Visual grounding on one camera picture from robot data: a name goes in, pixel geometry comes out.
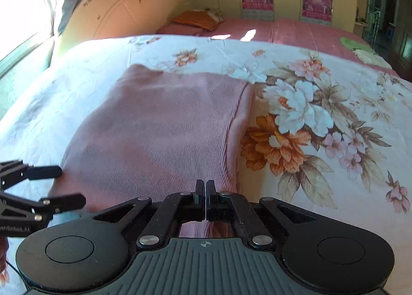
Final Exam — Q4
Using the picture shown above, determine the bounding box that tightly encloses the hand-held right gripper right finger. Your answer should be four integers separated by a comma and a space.
206, 180, 317, 249

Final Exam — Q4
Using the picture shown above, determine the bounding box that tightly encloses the orange striped pillow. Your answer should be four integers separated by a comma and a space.
170, 10, 219, 32

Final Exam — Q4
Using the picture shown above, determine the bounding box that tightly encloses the white folded cloth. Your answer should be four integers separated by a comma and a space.
352, 48, 392, 69

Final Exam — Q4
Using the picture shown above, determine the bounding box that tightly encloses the window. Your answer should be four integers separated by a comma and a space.
0, 0, 55, 77

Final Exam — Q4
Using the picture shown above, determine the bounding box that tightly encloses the pink pillow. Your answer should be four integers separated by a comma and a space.
156, 23, 207, 37

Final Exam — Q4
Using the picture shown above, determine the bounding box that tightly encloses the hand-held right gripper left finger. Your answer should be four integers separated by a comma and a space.
93, 180, 205, 249

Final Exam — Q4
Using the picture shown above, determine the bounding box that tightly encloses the white floral blanket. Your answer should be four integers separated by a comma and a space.
0, 34, 412, 295

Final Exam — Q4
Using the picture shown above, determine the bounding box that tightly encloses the floral print pillow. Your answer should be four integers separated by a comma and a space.
193, 8, 225, 24

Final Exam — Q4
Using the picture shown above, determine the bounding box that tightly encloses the cream rounded headboard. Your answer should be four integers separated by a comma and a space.
53, 0, 187, 58

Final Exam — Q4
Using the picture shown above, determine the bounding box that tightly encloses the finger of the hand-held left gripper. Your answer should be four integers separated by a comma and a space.
0, 160, 63, 191
0, 194, 86, 222

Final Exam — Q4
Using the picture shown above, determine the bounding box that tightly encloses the green folded cloth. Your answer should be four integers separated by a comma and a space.
340, 37, 372, 50

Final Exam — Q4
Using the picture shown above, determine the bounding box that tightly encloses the pink checked bedsheet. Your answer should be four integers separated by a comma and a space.
209, 18, 403, 78

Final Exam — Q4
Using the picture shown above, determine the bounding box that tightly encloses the dark wooden door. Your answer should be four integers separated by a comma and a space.
388, 0, 412, 82

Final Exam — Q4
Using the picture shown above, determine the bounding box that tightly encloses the metal rack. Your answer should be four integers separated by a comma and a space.
367, 9, 379, 48

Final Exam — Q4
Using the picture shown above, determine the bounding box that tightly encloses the pink knit sweater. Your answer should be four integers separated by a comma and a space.
48, 64, 258, 239

